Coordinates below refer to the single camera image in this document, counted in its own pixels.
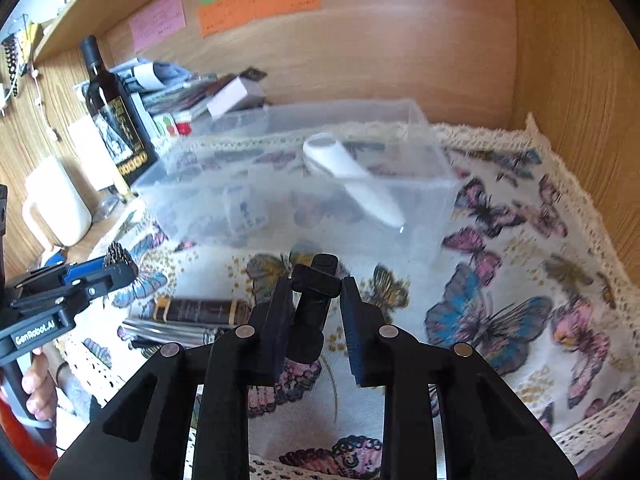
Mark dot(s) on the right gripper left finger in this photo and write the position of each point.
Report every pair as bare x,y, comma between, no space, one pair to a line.
271,320

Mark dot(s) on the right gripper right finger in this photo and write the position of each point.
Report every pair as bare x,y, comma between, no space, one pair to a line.
368,356

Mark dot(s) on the black and amber lighter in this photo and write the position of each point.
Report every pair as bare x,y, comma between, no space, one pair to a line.
209,312

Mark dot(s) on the black plastic clip object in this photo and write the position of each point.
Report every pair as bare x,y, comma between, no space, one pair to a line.
317,285

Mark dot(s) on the white travel power adapter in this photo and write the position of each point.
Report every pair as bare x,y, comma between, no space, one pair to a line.
245,210

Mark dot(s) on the person's left hand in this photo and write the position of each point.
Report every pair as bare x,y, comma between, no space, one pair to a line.
40,388

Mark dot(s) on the silver metal bar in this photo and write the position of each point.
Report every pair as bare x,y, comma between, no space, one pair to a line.
189,336

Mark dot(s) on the white plastic bottle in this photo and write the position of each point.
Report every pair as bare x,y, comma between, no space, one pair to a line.
54,196

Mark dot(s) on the butterfly print lace cloth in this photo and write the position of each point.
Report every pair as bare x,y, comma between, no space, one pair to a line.
524,273

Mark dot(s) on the clear plastic storage box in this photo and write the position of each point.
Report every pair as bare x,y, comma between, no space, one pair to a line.
264,148

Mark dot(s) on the dark wine bottle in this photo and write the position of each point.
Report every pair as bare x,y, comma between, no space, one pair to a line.
114,114

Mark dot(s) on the white paper card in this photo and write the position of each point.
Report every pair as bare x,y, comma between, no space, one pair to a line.
239,94

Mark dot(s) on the stack of magazines and papers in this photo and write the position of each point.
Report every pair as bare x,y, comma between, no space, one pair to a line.
170,94

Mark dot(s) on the pink paper note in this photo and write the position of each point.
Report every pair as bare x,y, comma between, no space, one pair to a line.
156,22

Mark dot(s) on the orange paper note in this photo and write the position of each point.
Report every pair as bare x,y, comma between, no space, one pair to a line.
223,15

